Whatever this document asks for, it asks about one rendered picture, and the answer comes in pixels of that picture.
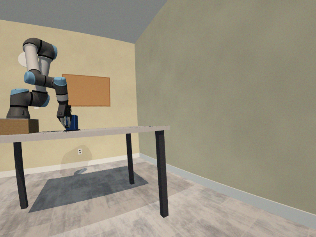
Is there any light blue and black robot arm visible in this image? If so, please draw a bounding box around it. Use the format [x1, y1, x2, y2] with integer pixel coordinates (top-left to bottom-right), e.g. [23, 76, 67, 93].
[6, 38, 69, 119]

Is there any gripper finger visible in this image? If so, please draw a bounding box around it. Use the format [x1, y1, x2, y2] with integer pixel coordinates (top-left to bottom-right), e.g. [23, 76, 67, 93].
[58, 118, 66, 129]
[66, 113, 72, 128]

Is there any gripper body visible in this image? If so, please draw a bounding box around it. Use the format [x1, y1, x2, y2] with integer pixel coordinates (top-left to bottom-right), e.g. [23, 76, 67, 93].
[58, 100, 72, 117]

